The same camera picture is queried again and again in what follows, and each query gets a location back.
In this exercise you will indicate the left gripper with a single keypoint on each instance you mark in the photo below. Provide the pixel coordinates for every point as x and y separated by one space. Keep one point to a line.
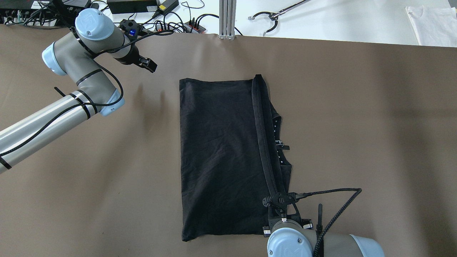
134 58

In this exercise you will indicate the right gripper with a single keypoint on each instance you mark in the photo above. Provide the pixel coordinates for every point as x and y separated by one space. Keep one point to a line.
266 231

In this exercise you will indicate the black t-shirt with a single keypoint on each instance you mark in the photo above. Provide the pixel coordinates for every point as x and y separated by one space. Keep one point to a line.
231 156

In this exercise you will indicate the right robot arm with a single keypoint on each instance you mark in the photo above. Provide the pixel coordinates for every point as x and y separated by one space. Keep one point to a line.
289 235

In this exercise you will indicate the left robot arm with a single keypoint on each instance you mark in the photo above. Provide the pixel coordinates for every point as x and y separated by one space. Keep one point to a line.
97 90

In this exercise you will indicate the red black power strip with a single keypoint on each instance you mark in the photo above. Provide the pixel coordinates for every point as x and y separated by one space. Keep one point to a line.
193 28

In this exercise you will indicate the black power adapter brick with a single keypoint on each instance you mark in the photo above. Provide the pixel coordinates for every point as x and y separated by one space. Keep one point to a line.
132 6

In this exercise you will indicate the metal reacher grabber tool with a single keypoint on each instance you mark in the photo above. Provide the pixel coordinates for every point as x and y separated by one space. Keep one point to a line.
273 16

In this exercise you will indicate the white folded cloth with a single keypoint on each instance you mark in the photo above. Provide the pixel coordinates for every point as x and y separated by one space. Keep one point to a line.
433 26

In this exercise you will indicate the aluminium frame post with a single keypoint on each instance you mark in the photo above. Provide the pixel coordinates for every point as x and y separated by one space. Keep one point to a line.
227 12

